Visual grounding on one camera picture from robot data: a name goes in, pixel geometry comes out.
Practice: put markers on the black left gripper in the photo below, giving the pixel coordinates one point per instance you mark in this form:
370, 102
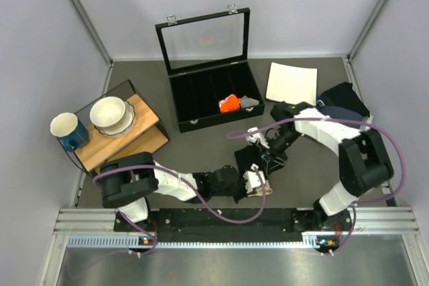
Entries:
243, 193

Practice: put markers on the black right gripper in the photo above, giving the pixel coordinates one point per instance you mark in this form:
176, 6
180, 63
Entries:
271, 162

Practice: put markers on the black underwear beige waistband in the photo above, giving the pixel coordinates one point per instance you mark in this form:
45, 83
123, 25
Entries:
246, 157

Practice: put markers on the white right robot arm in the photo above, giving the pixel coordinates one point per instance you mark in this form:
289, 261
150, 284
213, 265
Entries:
364, 162

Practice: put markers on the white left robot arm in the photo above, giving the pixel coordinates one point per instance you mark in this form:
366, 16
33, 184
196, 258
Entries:
126, 182

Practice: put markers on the grey rolled underwear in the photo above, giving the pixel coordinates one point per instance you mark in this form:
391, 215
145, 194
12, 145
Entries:
247, 102

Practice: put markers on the orange rolled underwear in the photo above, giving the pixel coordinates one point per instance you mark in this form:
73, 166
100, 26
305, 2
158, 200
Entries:
229, 104

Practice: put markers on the navy blue underwear in pile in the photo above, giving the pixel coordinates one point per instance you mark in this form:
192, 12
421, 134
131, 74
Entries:
352, 111

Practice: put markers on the black underwear in pile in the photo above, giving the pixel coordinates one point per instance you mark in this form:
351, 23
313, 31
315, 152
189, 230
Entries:
344, 96

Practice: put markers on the white square plate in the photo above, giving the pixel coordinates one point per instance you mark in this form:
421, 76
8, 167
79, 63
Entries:
291, 84

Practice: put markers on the black glass-lid storage box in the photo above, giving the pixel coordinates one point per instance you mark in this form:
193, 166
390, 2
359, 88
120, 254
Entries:
206, 58

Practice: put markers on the wooden black-framed shelf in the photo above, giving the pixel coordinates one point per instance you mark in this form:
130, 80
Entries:
146, 133

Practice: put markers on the white scalloped saucer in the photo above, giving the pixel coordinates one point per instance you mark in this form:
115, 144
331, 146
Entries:
123, 126

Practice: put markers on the white ceramic bowl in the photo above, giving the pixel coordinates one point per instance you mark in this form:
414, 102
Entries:
107, 111

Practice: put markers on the blue mug white inside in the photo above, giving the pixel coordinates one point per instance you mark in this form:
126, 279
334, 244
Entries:
70, 131

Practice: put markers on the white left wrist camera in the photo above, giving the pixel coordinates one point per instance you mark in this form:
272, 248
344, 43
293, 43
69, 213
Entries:
255, 182

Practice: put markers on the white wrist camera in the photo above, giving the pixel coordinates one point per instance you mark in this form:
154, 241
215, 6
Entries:
255, 182
257, 138

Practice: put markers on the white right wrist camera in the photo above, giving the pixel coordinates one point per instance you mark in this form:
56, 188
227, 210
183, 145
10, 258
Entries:
257, 138

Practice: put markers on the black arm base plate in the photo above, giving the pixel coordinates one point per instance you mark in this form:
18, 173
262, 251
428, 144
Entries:
200, 225

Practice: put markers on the grey slotted cable duct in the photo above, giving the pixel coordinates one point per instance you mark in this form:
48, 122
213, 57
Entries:
306, 240

